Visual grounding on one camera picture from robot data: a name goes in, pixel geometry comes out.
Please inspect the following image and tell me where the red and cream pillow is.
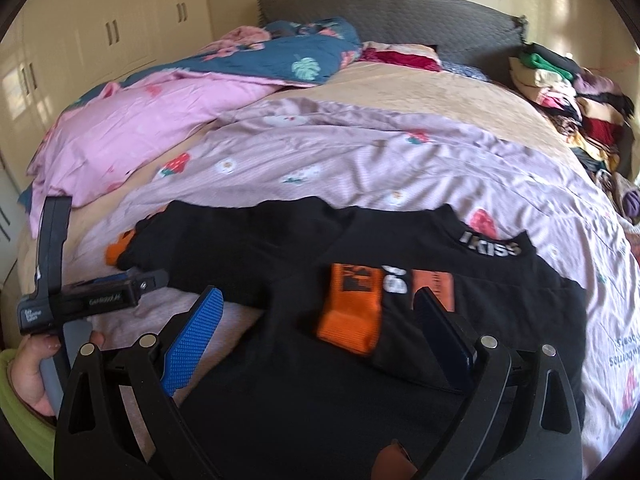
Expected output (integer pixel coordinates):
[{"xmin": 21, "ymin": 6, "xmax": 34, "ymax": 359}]
[{"xmin": 359, "ymin": 41, "xmax": 444, "ymax": 74}]

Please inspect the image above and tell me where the black garment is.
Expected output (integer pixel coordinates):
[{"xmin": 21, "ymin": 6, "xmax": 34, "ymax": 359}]
[{"xmin": 115, "ymin": 197, "xmax": 588, "ymax": 480}]

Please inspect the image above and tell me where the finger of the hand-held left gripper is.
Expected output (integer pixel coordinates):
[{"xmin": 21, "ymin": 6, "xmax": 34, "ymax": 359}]
[{"xmin": 107, "ymin": 268, "xmax": 171, "ymax": 306}]

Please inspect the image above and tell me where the grey quilted headboard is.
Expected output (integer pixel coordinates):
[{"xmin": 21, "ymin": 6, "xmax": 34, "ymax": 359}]
[{"xmin": 256, "ymin": 0, "xmax": 529, "ymax": 81}]

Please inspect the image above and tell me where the blue leaf print quilt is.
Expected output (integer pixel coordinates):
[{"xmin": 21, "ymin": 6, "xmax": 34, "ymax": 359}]
[{"xmin": 65, "ymin": 16, "xmax": 364, "ymax": 111}]

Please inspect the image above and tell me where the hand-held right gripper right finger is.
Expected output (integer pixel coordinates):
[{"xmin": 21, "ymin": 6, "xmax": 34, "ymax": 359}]
[{"xmin": 412, "ymin": 286, "xmax": 584, "ymax": 480}]

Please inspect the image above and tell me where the cream wardrobe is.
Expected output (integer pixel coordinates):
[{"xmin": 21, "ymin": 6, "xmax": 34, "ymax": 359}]
[{"xmin": 0, "ymin": 0, "xmax": 207, "ymax": 286}]

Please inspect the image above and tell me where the pink fleece cloth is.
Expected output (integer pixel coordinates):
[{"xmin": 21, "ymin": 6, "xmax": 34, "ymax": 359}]
[{"xmin": 200, "ymin": 25, "xmax": 274, "ymax": 61}]

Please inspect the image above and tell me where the person's left hand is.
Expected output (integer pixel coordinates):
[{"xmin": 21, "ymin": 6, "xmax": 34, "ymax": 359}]
[{"xmin": 7, "ymin": 330, "xmax": 107, "ymax": 418}]

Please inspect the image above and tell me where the lilac strawberry print quilt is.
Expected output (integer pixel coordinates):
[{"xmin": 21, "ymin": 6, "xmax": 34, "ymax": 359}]
[{"xmin": 65, "ymin": 97, "xmax": 640, "ymax": 461}]

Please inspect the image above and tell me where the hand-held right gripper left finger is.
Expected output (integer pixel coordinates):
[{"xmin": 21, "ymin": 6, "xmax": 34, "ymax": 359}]
[{"xmin": 54, "ymin": 286, "xmax": 224, "ymax": 480}]

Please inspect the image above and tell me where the person's left forearm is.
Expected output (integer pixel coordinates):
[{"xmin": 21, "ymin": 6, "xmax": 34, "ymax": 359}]
[{"xmin": 0, "ymin": 347, "xmax": 57, "ymax": 480}]

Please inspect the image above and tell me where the pile of folded clothes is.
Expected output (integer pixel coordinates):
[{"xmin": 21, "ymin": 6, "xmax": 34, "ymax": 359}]
[{"xmin": 507, "ymin": 41, "xmax": 640, "ymax": 187}]

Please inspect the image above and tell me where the orange cloth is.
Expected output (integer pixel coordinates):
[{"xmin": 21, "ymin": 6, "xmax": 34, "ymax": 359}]
[{"xmin": 106, "ymin": 229, "xmax": 140, "ymax": 267}]

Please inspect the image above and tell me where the beige blanket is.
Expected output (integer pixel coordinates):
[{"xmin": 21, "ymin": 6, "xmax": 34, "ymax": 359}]
[{"xmin": 15, "ymin": 62, "xmax": 596, "ymax": 286}]

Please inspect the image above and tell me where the orange black patterned sock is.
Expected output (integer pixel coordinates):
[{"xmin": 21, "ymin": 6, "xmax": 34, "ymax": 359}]
[{"xmin": 315, "ymin": 262, "xmax": 387, "ymax": 357}]

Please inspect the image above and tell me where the blue patterned pillow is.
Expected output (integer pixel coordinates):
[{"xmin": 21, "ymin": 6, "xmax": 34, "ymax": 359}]
[{"xmin": 442, "ymin": 59, "xmax": 490, "ymax": 82}]

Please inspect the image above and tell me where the pink quilt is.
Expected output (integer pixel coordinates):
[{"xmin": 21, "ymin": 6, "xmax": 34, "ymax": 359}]
[{"xmin": 27, "ymin": 67, "xmax": 282, "ymax": 239}]

